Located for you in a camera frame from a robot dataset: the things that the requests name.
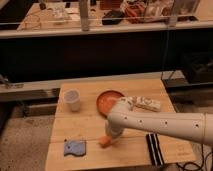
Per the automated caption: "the black cable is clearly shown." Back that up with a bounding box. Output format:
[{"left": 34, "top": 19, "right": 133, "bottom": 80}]
[{"left": 175, "top": 143, "right": 213, "bottom": 171}]

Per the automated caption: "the metal vertical post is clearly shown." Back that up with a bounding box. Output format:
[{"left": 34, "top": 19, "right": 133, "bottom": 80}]
[{"left": 79, "top": 0, "right": 90, "bottom": 31}]

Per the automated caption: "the blue sponge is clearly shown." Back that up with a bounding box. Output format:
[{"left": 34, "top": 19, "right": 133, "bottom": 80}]
[{"left": 64, "top": 140, "right": 86, "bottom": 157}]

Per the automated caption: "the white toy object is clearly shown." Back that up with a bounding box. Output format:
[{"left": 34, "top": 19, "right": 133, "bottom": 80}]
[{"left": 131, "top": 96, "right": 161, "bottom": 112}]

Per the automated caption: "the red cloth item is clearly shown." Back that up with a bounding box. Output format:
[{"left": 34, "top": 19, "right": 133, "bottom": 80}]
[{"left": 125, "top": 3, "right": 146, "bottom": 24}]

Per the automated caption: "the white ceramic cup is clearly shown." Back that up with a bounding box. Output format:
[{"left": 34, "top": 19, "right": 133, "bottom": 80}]
[{"left": 63, "top": 90, "right": 80, "bottom": 112}]

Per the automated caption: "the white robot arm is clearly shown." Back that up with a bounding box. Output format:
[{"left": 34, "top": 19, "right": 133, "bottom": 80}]
[{"left": 105, "top": 97, "right": 213, "bottom": 147}]

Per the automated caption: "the orange bowl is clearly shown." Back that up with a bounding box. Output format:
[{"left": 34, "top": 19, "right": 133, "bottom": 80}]
[{"left": 96, "top": 90, "right": 123, "bottom": 117}]

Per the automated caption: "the black bag on desk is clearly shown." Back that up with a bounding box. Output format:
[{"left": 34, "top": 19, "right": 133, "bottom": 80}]
[{"left": 102, "top": 10, "right": 124, "bottom": 25}]

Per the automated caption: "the black white striped block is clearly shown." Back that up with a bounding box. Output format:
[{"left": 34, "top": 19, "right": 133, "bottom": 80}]
[{"left": 146, "top": 134, "right": 165, "bottom": 166}]

